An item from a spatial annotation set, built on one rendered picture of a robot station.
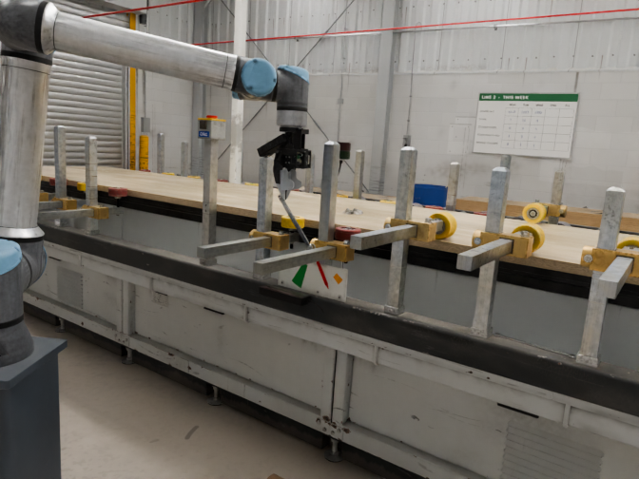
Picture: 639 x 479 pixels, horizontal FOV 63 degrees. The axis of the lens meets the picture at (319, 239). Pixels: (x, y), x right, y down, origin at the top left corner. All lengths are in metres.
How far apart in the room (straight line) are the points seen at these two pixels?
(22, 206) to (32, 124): 0.21
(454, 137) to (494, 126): 0.66
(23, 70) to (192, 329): 1.36
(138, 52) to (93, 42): 0.10
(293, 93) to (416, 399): 1.06
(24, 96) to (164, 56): 0.38
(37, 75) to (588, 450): 1.76
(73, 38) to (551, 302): 1.37
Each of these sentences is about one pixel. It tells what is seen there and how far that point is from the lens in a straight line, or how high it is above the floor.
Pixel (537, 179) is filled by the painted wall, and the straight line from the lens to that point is 8.55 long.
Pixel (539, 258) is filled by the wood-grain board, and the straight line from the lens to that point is 1.50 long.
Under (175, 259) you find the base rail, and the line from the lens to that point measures 2.03.
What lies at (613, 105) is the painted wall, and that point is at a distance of 8.48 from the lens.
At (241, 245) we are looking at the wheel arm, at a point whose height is 0.84.
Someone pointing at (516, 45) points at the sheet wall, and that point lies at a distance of 8.84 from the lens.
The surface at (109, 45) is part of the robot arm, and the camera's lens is 1.38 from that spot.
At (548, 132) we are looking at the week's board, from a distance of 8.53.
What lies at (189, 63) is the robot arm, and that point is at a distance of 1.37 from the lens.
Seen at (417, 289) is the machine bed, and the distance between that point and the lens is 1.69.
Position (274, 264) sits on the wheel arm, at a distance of 1.33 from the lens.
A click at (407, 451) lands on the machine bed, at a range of 1.91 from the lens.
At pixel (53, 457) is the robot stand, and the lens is 1.67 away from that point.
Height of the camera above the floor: 1.16
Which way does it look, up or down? 10 degrees down
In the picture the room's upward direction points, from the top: 4 degrees clockwise
